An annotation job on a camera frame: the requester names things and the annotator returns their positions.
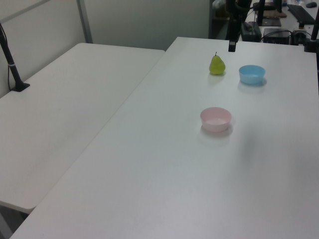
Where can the black monitor stand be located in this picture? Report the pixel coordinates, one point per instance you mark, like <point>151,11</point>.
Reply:
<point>261,15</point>

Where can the green pear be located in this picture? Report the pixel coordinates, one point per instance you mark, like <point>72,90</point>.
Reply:
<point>217,66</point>

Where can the grey partition post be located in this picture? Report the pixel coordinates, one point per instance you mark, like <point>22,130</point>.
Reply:
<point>84,22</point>

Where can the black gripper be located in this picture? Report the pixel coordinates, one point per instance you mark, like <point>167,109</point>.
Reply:
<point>235,27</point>

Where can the black keyboard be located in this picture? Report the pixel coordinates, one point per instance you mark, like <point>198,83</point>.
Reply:
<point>300,13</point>

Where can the black camera stand pole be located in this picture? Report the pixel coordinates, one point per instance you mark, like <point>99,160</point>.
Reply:
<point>11,66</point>

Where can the black device with green light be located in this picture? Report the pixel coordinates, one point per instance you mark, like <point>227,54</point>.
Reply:
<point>250,31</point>

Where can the blue plastic bowl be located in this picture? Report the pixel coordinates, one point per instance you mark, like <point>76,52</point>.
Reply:
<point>251,74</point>

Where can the black equipment box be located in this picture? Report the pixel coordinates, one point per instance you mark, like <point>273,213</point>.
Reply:
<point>276,35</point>

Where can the brown wooden board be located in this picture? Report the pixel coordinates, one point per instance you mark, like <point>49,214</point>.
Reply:
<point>274,13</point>

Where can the black computer mouse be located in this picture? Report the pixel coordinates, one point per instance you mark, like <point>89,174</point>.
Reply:
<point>310,4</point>

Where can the pink plastic bowl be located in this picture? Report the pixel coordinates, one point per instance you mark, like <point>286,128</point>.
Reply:
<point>215,120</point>

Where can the black clamped pole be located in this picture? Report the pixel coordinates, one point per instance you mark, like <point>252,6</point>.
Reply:
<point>312,37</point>

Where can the white side table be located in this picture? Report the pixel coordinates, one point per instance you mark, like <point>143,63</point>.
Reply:
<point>62,107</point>

